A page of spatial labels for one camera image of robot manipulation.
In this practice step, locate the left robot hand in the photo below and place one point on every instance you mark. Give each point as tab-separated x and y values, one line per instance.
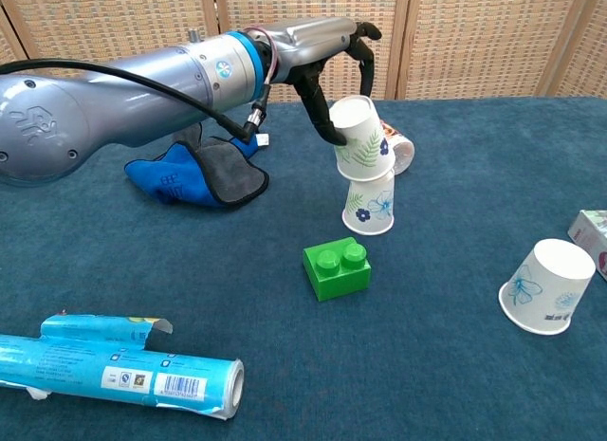
308	40

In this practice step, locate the paper cup with fern print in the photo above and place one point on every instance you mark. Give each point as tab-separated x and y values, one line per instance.
362	133

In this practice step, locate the paper cup with blue flower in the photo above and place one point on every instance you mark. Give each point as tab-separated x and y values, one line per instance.
545	284

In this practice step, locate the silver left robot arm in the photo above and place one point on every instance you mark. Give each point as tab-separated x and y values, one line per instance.
142	95

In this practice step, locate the paper cup with flower print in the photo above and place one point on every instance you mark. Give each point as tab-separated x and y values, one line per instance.
370	204

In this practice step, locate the wicker folding screen panel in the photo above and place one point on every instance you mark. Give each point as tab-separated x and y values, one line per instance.
585	57
479	38
308	5
7	38
118	14

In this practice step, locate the white printed bottle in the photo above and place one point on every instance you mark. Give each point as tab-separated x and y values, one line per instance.
403	154

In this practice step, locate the blue and grey cloth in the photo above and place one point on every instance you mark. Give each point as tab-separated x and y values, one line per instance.
227	175

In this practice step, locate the green toy building block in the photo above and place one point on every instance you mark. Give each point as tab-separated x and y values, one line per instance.
339	275

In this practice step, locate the white and pink carton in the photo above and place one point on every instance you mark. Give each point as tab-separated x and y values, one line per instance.
593	232

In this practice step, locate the teal tablecloth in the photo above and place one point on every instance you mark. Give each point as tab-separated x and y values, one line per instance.
427	365

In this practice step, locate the blue cling film roll box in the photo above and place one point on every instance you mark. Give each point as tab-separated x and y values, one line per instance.
95	360

